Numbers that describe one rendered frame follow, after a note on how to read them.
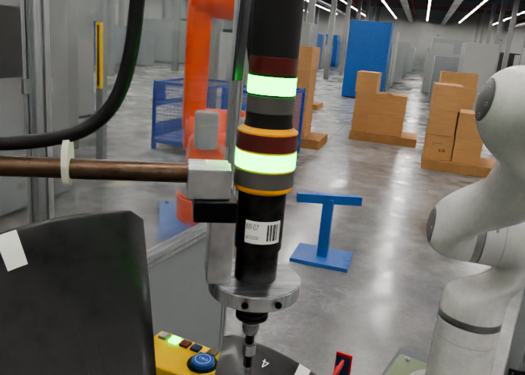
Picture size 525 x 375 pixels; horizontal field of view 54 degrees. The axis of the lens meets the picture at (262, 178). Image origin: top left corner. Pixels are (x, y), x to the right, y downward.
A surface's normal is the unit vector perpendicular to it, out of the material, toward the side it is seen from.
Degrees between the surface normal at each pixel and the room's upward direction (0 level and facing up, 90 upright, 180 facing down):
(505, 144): 136
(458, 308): 80
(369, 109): 90
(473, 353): 87
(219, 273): 90
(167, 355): 0
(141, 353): 50
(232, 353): 15
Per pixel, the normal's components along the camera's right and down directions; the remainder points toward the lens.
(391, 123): -0.29, 0.22
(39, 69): 0.90, 0.18
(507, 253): -0.27, 0.46
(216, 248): 0.16, 0.27
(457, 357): -0.52, 0.12
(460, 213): -0.95, -0.16
